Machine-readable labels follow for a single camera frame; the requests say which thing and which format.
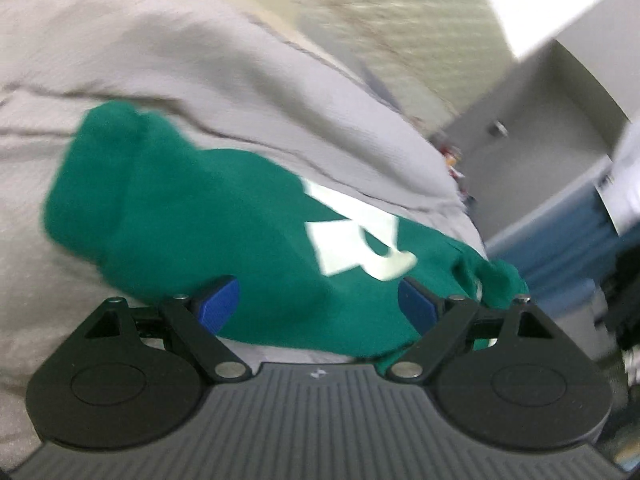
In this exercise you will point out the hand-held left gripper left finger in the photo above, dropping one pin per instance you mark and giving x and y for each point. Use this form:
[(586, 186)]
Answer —
[(217, 305)]

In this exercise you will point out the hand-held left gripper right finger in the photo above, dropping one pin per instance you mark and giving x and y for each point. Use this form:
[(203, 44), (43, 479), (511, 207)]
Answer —
[(417, 305)]

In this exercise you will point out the green sweatshirt with white print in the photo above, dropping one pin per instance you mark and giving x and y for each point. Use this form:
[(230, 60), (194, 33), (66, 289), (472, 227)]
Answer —
[(200, 220)]

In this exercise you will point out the row of small bottles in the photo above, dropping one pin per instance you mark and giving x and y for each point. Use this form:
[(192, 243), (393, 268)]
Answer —
[(454, 160)]

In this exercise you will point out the blue curtain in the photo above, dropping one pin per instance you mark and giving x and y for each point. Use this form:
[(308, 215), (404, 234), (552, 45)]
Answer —
[(565, 240)]

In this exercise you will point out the grey wardrobe cabinet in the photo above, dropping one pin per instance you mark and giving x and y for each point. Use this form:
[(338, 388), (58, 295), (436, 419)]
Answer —
[(540, 125)]

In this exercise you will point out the grey blanket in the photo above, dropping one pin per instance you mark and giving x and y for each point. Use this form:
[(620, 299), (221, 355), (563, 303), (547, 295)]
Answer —
[(150, 60)]

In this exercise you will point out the cream quilted headboard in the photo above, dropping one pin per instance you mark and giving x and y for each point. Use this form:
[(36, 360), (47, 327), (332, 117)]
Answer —
[(400, 25)]

